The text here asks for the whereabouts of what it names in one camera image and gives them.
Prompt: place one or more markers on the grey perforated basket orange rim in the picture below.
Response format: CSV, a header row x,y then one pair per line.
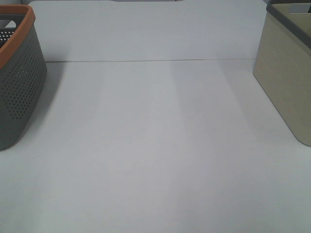
x,y
23,72

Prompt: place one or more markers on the beige basket grey rim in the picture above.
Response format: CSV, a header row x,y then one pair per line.
x,y
283,63

